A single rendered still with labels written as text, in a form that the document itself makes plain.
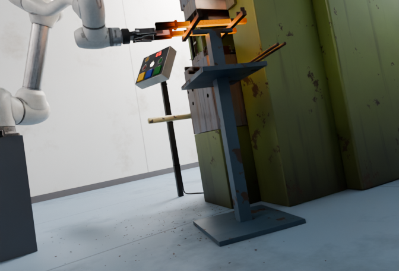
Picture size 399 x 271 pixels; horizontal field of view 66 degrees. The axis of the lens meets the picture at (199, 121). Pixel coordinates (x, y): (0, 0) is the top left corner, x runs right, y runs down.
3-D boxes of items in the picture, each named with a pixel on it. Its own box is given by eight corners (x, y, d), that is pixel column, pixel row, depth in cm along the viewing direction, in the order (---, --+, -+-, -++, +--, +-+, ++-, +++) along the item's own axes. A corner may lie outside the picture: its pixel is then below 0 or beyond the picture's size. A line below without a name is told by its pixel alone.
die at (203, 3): (196, 8, 201) (193, -6, 202) (185, 21, 219) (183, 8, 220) (250, 10, 219) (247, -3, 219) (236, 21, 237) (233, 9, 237)
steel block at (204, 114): (218, 129, 181) (206, 54, 184) (193, 134, 216) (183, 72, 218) (293, 117, 204) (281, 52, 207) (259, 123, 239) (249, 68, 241)
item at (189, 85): (203, 71, 127) (202, 66, 127) (181, 90, 165) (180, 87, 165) (267, 65, 136) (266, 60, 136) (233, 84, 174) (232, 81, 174)
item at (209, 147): (231, 209, 178) (218, 129, 181) (204, 201, 213) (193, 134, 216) (305, 188, 201) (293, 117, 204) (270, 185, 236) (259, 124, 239)
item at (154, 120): (149, 124, 223) (148, 116, 223) (148, 125, 228) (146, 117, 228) (204, 117, 241) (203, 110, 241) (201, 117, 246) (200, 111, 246)
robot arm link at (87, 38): (111, 53, 149) (108, 28, 139) (76, 54, 144) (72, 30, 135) (108, 40, 156) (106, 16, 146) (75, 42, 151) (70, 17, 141)
